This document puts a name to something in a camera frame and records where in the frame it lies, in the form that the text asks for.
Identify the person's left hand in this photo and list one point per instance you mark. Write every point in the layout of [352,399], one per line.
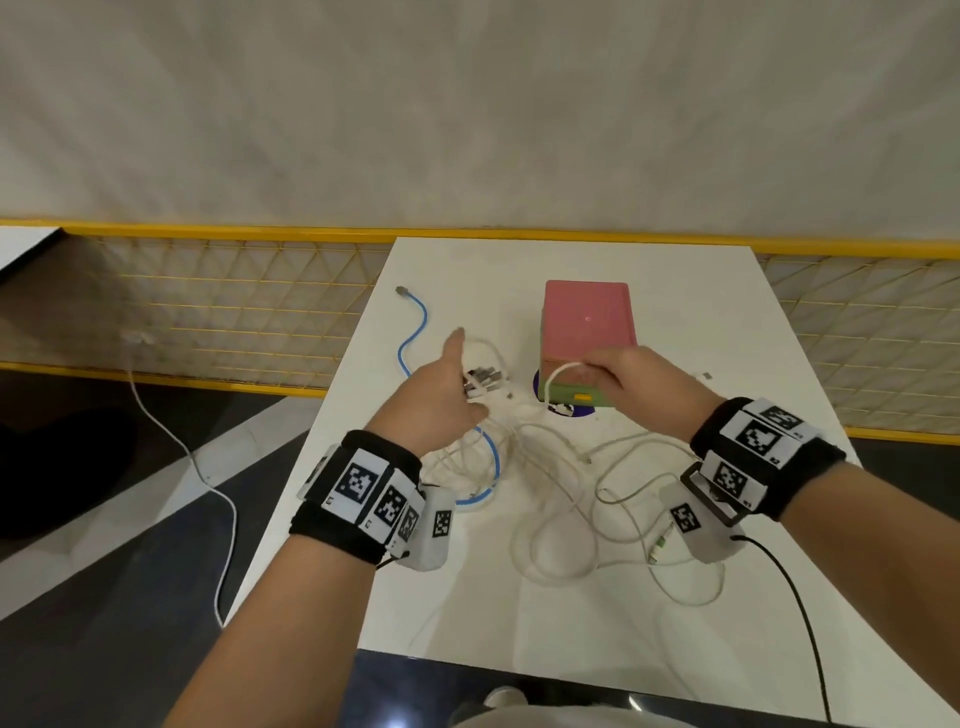
[427,409]

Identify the person's right hand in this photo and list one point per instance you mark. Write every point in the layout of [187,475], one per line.
[652,390]

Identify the person's left thumb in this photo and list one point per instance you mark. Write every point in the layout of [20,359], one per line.
[474,396]

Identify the person's right fingers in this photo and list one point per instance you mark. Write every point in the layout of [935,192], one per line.
[602,371]

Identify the pink box with green base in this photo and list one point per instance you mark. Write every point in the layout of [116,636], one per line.
[589,319]

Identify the person's right forearm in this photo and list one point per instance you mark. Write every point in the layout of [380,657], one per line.
[877,555]

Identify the person's left forearm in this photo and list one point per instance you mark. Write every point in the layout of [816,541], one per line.
[285,637]

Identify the black left wristband with markers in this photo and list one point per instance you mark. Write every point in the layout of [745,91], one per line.
[360,495]

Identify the black wristband with markers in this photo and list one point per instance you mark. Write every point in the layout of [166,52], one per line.
[765,450]
[360,495]

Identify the black right wristband with markers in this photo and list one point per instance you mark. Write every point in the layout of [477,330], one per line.
[765,450]

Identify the person's white clothing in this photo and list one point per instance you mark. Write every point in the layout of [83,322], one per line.
[525,709]

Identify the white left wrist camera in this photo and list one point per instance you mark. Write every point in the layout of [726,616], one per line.
[433,529]

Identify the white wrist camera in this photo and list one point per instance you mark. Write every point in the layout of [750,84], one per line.
[697,525]
[433,529]

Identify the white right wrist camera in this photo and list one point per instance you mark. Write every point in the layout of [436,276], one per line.
[697,525]

